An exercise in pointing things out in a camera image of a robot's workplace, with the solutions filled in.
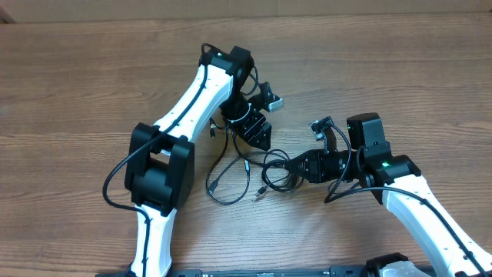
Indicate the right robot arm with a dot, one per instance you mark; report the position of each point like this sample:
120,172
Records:
396,182

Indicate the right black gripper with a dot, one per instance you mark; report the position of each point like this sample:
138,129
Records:
315,161

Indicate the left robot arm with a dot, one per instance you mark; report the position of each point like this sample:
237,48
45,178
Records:
160,171

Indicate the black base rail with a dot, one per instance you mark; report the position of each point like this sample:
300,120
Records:
335,270

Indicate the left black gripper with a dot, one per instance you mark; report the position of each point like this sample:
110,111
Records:
252,129

